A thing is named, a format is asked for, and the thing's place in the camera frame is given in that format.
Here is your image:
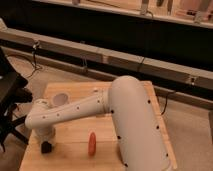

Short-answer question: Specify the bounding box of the orange carrot toy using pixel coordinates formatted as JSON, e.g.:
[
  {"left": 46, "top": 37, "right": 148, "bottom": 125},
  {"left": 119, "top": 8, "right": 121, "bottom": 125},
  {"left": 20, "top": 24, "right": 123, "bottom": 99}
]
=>
[{"left": 88, "top": 132, "right": 96, "bottom": 156}]

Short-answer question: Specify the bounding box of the black office chair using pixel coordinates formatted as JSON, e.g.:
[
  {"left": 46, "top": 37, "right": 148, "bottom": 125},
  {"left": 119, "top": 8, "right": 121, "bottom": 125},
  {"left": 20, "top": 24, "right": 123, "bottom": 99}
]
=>
[{"left": 0, "top": 47, "right": 33, "bottom": 149}]

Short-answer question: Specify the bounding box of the black eraser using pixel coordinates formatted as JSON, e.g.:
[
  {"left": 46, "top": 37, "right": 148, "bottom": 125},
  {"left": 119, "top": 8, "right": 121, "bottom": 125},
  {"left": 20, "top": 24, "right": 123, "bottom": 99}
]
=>
[{"left": 41, "top": 141, "right": 52, "bottom": 154}]

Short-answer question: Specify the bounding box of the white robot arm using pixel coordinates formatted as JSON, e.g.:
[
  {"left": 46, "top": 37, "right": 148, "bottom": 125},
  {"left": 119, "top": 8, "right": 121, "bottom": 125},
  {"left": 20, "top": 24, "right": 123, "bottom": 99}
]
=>
[{"left": 25, "top": 76, "right": 173, "bottom": 171}]

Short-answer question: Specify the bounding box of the black cable on floor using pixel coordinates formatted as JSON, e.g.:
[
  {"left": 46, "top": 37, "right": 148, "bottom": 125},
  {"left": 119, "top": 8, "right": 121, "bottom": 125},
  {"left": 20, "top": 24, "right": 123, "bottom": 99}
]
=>
[{"left": 31, "top": 39, "right": 43, "bottom": 79}]

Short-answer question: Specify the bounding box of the white paper cup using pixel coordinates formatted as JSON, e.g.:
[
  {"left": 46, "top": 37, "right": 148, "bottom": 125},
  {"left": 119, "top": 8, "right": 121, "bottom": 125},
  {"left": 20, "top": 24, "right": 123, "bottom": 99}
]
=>
[{"left": 52, "top": 93, "right": 69, "bottom": 106}]

